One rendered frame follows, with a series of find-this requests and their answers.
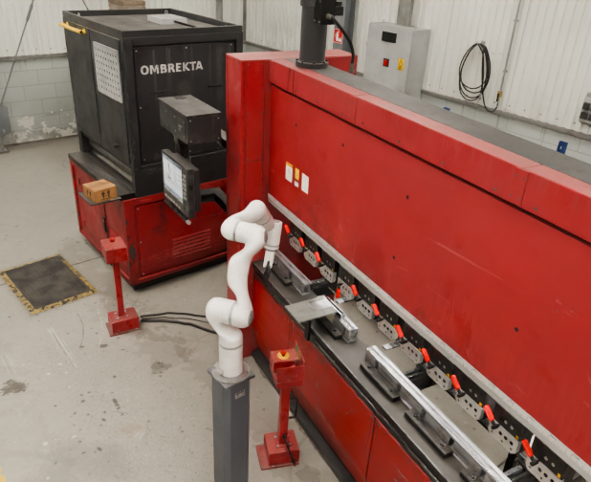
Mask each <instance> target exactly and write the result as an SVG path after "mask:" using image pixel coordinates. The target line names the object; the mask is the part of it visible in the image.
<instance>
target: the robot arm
mask: <svg viewBox="0 0 591 482"><path fill-rule="evenodd" d="M281 229H282V222H281V221H279V220H275V219H273V217H272V215H271V214H270V212H269V210H268V209H267V207H266V205H265V204H264V203H263V202H261V201H259V200H254V201H252V202H250V203H249V205H248V206H247V207H246V208H245V209H244V210H243V211H241V212H239V213H236V214H234V215H232V216H231V217H229V218H228V219H226V220H225V221H224V223H223V224H222V226H221V233H222V235H223V236H224V237H225V238H226V239H228V240H230V241H235V242H240V243H244V244H245V248H244V249H243V250H242V251H240V252H238V253H236V254H235V255H233V256H232V257H231V259H230V263H229V267H228V274H227V280H228V284H229V286H230V288H231V289H232V291H233V292H234V293H235V295H236V298H237V301H235V300H231V299H226V298H222V297H214V298H212V299H211V300H210V301H209V302H208V304H207V306H206V317H207V320H208V322H209V324H210V325H211V326H212V328H213V329H214V330H215V332H216V333H217V334H218V338H219V362H217V363H216V364H215V365H214V366H213V368H212V376H213V378H214V379H215V380H216V381H218V382H219V383H224V384H236V383H241V382H243V381H245V380H246V379H247V378H248V377H249V375H250V368H249V366H248V365H247V363H246V362H244V361H243V333H242V331H241V330H240V329H239V328H246V327H248V326H250V325H251V323H252V320H253V308H252V302H251V299H250V296H249V292H248V275H249V269H250V264H251V261H252V258H253V257H254V256H255V255H256V254H257V253H258V252H259V251H260V250H261V249H262V248H263V247H264V249H265V250H266V252H265V258H264V264H263V267H266V268H265V272H264V278H266V279H269V278H270V273H271V271H272V265H273V263H274V255H275V252H277V250H278V249H279V242H280V235H281Z"/></svg>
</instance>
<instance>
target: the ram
mask: <svg viewBox="0 0 591 482"><path fill-rule="evenodd" d="M286 162H288V163H289V164H291V165H292V166H293V174H292V182H290V181H288V180H287V179H286ZM296 168H297V169H298V170H299V178H298V180H297V179H296V178H295V175H296ZM302 173H304V174H305V175H306V176H308V177H309V186H308V194H306V193H305V192H304V191H302V190H301V181H302ZM295 180H296V181H297V182H298V187H297V186H295ZM269 194H271V195H272V196H273V197H274V198H275V200H277V201H278V202H279V203H280V204H281V205H282V206H284V207H285V208H286V209H287V210H289V211H290V212H291V213H292V214H293V215H294V216H296V217H297V218H298V219H299V220H300V221H301V222H303V223H304V224H305V225H306V226H307V227H309V228H310V229H311V230H312V231H313V232H315V233H316V234H317V235H318V236H319V237H320V238H322V239H323V240H324V241H325V242H326V243H327V244H329V245H330V246H331V247H332V248H333V249H335V250H336V251H337V252H338V253H339V254H341V255H342V256H343V257H344V258H345V259H346V260H348V261H349V262H350V263H351V264H352V265H354V266H355V267H356V268H357V269H358V270H359V271H361V272H362V273H363V274H364V275H365V276H367V277H368V278H369V279H370V280H371V281H372V282H374V283H375V284H376V285H377V286H378V287H380V288H381V289H382V290H383V291H384V292H385V293H387V294H388V295H389V296H390V297H391V298H393V299H394V300H395V301H396V302H397V303H398V304H400V305H401V306H402V307H403V308H404V309H406V310H407V311H408V312H409V313H410V314H411V315H413V316H414V317H415V318H416V319H417V320H419V321H420V322H421V323H422V324H423V325H425V327H426V328H427V329H428V330H429V331H431V332H432V333H433V334H434V335H435V336H436V337H438V338H439V339H440V340H441V341H442V342H444V343H445V344H446V345H447V346H448V347H450V348H451V349H452V350H453V351H454V352H455V353H457V354H458V355H459V356H460V357H461V358H462V359H464V360H465V361H466V362H467V363H469V364H470V365H471V366H472V367H473V368H474V369H476V370H477V371H478V372H479V373H480V374H481V375H483V376H484V377H485V378H486V379H487V380H488V381H490V382H491V383H492V384H493V385H495V386H496V387H497V388H498V389H499V390H500V391H502V392H503V393H504V394H505V395H506V396H507V397H509V398H510V399H511V400H512V401H513V402H514V403H516V404H517V405H518V406H519V407H521V408H522V409H523V410H524V411H525V412H526V413H528V414H529V415H530V416H531V417H532V418H533V419H535V420H536V421H537V422H538V423H539V424H541V425H542V426H543V427H544V428H545V429H547V430H548V431H549V432H550V433H551V434H552V435H554V436H555V437H556V438H557V439H558V440H559V441H560V442H561V443H562V444H563V445H564V446H566V447H567V448H568V449H569V450H571V451H573V452H574V453H575V454H576V455H577V456H578V457H579V458H580V459H581V460H582V461H583V462H585V463H586V464H587V465H588V466H589V467H590V468H591V243H590V242H588V241H586V240H584V239H582V238H580V237H578V236H576V235H575V234H573V233H571V232H569V231H567V230H564V229H562V228H560V227H558V226H556V225H554V224H552V223H550V222H548V221H546V220H544V219H542V218H540V217H538V216H536V215H534V214H532V213H531V212H529V211H527V210H525V209H523V208H520V207H518V206H516V205H515V204H512V203H510V202H508V201H506V200H504V199H502V198H500V197H498V196H496V195H494V194H492V193H490V192H488V191H487V190H485V189H483V188H481V187H479V186H476V185H474V184H472V183H470V182H468V181H466V180H464V179H462V178H460V177H458V176H456V175H454V174H452V173H450V172H448V171H446V170H444V169H443V168H441V167H439V166H437V165H435V164H432V163H430V162H428V161H426V160H424V159H422V158H420V157H418V156H416V155H414V154H412V153H410V152H408V151H406V150H404V149H402V148H401V147H399V146H397V145H395V144H393V143H391V142H388V141H386V140H384V139H382V138H380V137H378V136H376V135H374V134H372V133H370V132H368V131H366V130H364V129H362V128H360V127H358V126H357V125H355V124H353V123H351V122H349V121H347V120H344V119H342V118H340V117H338V116H336V115H334V114H332V113H330V112H328V111H326V110H324V109H322V108H320V107H318V106H316V105H314V104H313V103H311V102H309V101H307V100H305V99H302V98H300V97H298V96H296V95H294V94H292V93H290V92H288V91H286V90H284V89H282V88H280V87H278V86H276V85H272V101H271V133H270V163H269ZM268 201H269V202H270V203H271V204H272V205H273V206H274V207H276V208H277V209H278V210H279V211H280V212H281V213H283V214H284V215H285V216H286V217H287V218H288V219H289V220H291V221H292V222H293V223H294V224H295V225H296V226H297V227H299V228H300V229H301V230H302V231H303V232H304V233H306V234H307V235H308V236H309V237H310V238H311V239H312V240H313V241H315V242H316V243H317V244H318V245H319V246H320V247H321V248H323V249H324V250H325V251H326V252H327V253H328V254H330V255H331V256H332V257H333V258H334V259H335V260H336V261H338V262H339V263H340V265H341V266H342V267H343V268H345V269H346V270H347V271H348V272H349V273H350V274H352V275H353V276H354V277H355V278H356V279H357V280H358V281H360V282H361V283H362V284H363V285H364V286H365V287H366V288H368V289H369V290H370V291H371V292H372V293H373V294H374V295H375V296H377V297H378V298H379V299H380V300H381V301H382V302H384V303H385V304H386V305H387V306H388V307H389V308H390V309H392V310H393V311H394V312H395V313H396V314H397V315H398V316H400V317H401V318H402V319H403V320H404V321H405V322H407V323H408V324H409V325H410V326H411V327H412V328H413V329H415V330H416V331H417V332H418V333H419V334H420V335H421V336H423V337H424V338H425V339H426V340H427V341H428V342H430V343H431V344H432V345H433V346H434V347H435V348H436V349H437V350H439V351H440V352H441V353H442V354H443V355H444V356H445V357H447V358H448V359H449V360H450V361H451V362H452V363H454V364H455V365H456V366H457V367H458V368H459V369H460V370H462V371H463V372H464V373H465V374H466V375H467V376H468V377H470V378H471V379H472V380H473V381H474V382H475V383H477V384H478V385H479V386H480V387H481V388H482V389H483V390H485V391H486V392H487V393H488V394H489V395H490V396H491V397H492V398H494V399H495V400H496V401H497V402H498V403H499V404H500V405H502V406H503V407H504V408H505V409H506V410H507V411H509V412H510V413H511V414H512V415H513V416H514V417H515V418H516V419H517V420H518V421H519V422H520V423H521V424H522V425H524V426H525V427H526V428H527V429H529V430H530V431H531V432H532V433H533V434H534V435H535V436H536V437H537V438H539V439H540V440H541V441H542V442H543V443H544V444H545V445H547V446H548V447H549V448H550V449H551V450H552V451H553V452H555V453H556V454H557V455H558V456H559V457H560V458H561V459H563V460H564V461H565V462H566V463H567V464H568V465H569V466H571V467H572V468H573V469H574V470H575V471H576V472H578V473H579V474H580V475H581V476H582V477H583V478H584V479H586V480H587V481H588V482H591V476H590V475H589V474H588V473H587V472H586V471H584V470H583V469H582V468H581V467H580V466H578V465H577V464H576V463H575V462H574V461H573V460H572V459H570V458H569V457H568V456H567V455H566V454H565V453H563V452H562V451H561V450H560V449H559V448H558V447H556V446H555V445H554V444H553V443H552V442H551V441H549V440H548V439H547V438H546V437H545V436H544V435H542V434H541V433H540V432H539V431H538V430H537V429H536V428H534V427H533V426H532V425H531V424H530V423H528V422H527V421H526V420H525V419H524V418H523V417H522V416H520V415H519V414H518V413H517V412H516V411H515V410H513V409H512V408H511V407H510V406H509V405H507V404H506V403H505V402H504V401H503V400H502V399H501V398H499V397H498V396H497V395H496V394H495V393H494V392H492V391H491V390H490V389H489V388H488V387H487V386H486V385H484V384H483V383H482V382H481V381H480V380H478V379H477V378H476V377H475V376H474V375H473V374H471V372H470V371H469V370H468V369H467V368H466V367H464V366H463V365H462V364H461V363H460V362H459V361H457V360H456V359H455V358H454V357H453V356H452V355H450V354H449V353H448V352H447V351H446V350H445V349H443V348H442V347H441V346H440V345H439V344H438V343H436V342H435V341H434V340H433V339H432V338H431V337H429V336H428V335H427V334H426V333H425V332H424V331H422V330H421V329H420V328H419V327H418V326H417V325H416V324H414V323H413V322H412V321H411V320H410V319H409V318H407V317H406V316H405V315H404V314H403V313H401V312H400V311H399V310H398V309H397V308H396V307H395V306H393V305H392V304H391V303H390V302H389V301H388V300H386V299H385V298H384V297H383V296H382V295H381V294H379V293H378V292H377V291H376V290H375V289H374V288H372V287H371V286H370V285H369V284H368V283H367V282H365V281H364V280H363V279H362V278H361V277H360V276H359V275H357V274H356V273H355V272H354V271H353V270H351V269H350V268H349V267H348V266H347V265H346V264H345V263H343V262H342V261H341V260H340V259H339V258H338V257H336V256H335V255H334V254H333V253H332V252H330V251H329V250H328V249H327V248H326V247H325V246H324V245H322V244H321V243H320V242H319V241H318V240H317V239H316V238H315V237H314V236H313V235H312V234H311V233H310V232H308V231H307V230H306V229H304V228H303V227H302V226H300V225H299V223H298V222H297V221H295V220H294V219H293V218H292V217H291V216H290V215H289V214H287V213H286V212H285V211H284V210H283V209H282V208H280V207H279V206H278V205H277V204H276V203H275V202H273V201H272V200H271V199H270V198H269V197H268Z"/></svg>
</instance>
